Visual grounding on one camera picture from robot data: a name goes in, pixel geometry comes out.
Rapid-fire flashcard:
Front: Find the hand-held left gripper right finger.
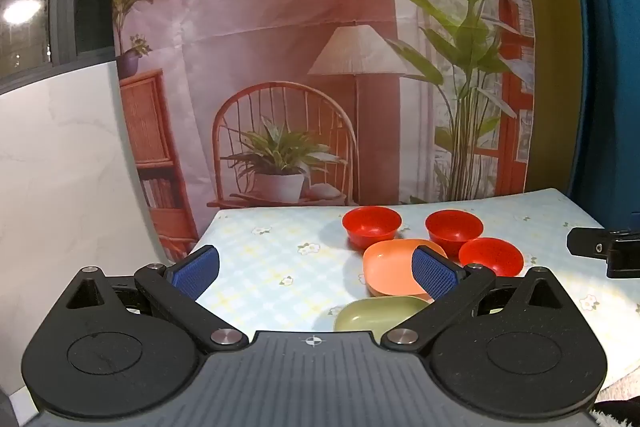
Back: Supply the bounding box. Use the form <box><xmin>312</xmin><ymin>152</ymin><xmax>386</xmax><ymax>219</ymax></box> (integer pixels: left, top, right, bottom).
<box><xmin>381</xmin><ymin>244</ymin><xmax>567</xmax><ymax>353</ymax></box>

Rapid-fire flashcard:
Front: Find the green plastic plate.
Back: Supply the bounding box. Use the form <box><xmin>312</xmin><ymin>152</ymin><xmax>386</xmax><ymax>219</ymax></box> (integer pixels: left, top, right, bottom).
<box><xmin>333</xmin><ymin>295</ymin><xmax>431</xmax><ymax>333</ymax></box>

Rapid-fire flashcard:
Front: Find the floral checked tablecloth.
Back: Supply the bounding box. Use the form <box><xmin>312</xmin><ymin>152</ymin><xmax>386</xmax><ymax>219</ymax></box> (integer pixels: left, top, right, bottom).
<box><xmin>194</xmin><ymin>187</ymin><xmax>640</xmax><ymax>390</ymax></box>

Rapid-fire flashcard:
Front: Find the printed room scene backdrop cloth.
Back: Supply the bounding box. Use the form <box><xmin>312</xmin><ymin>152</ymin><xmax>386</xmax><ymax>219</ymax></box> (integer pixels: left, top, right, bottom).
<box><xmin>112</xmin><ymin>0</ymin><xmax>537</xmax><ymax>259</ymax></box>

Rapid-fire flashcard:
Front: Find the orange plastic plate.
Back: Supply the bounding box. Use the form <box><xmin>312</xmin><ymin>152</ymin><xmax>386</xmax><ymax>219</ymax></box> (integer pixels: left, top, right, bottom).
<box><xmin>362</xmin><ymin>238</ymin><xmax>449</xmax><ymax>298</ymax></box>

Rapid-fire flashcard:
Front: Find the blue curtain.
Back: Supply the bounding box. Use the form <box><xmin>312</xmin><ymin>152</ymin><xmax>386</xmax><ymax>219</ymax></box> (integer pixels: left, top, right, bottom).
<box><xmin>561</xmin><ymin>0</ymin><xmax>640</xmax><ymax>235</ymax></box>

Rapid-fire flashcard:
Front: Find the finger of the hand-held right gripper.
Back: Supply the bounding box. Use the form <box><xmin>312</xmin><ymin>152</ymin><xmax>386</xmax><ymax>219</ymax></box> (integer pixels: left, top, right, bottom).
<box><xmin>567</xmin><ymin>227</ymin><xmax>640</xmax><ymax>279</ymax></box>

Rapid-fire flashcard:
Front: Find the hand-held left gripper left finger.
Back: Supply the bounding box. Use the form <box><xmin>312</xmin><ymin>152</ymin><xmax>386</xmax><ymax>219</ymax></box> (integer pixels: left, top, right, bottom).
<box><xmin>65</xmin><ymin>244</ymin><xmax>249</xmax><ymax>353</ymax></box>

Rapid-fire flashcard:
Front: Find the red plastic bowl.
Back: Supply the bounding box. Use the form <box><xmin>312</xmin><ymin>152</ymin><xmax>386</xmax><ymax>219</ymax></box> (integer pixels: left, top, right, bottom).
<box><xmin>342</xmin><ymin>206</ymin><xmax>403</xmax><ymax>251</ymax></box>
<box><xmin>425</xmin><ymin>209</ymin><xmax>484</xmax><ymax>258</ymax></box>
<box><xmin>458</xmin><ymin>237</ymin><xmax>524</xmax><ymax>278</ymax></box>

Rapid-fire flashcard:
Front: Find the white fluffy cloth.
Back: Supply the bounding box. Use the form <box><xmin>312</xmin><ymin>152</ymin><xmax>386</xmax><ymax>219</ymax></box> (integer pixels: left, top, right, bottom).
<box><xmin>591</xmin><ymin>371</ymin><xmax>640</xmax><ymax>427</ymax></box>

